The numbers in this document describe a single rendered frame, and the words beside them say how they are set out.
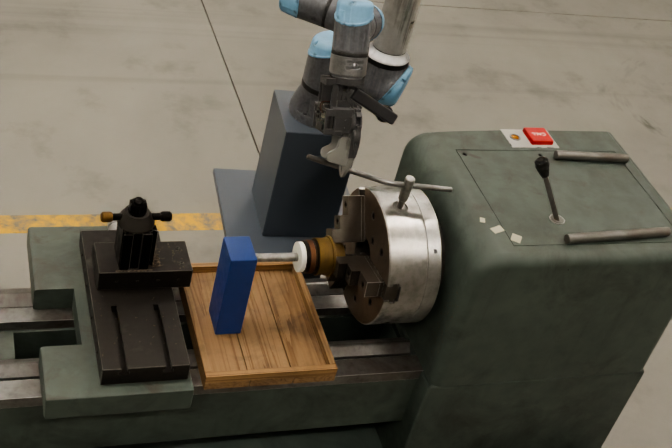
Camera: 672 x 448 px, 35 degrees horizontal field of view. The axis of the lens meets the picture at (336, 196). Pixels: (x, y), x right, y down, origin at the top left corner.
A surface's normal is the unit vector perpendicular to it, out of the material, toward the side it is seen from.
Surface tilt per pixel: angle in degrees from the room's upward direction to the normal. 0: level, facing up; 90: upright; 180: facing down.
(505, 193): 0
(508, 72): 0
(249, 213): 0
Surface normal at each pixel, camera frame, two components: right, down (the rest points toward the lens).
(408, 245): 0.35, -0.18
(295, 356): 0.22, -0.78
